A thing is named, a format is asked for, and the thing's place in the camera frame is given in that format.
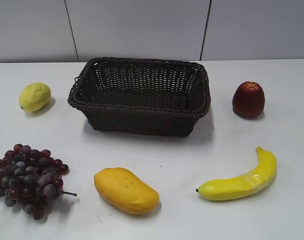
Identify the yellow lemon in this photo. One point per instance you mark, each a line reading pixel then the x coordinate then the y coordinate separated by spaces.
pixel 34 97

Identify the purple grape bunch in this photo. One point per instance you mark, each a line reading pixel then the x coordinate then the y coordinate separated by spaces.
pixel 31 178

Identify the yellow orange mango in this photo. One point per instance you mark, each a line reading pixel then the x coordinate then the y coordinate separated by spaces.
pixel 124 190

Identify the red apple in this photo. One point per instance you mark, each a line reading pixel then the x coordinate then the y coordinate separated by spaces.
pixel 248 100

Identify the yellow banana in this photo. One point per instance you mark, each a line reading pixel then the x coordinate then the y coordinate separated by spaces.
pixel 244 185

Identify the dark wicker basket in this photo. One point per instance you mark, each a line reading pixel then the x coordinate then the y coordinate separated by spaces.
pixel 142 96

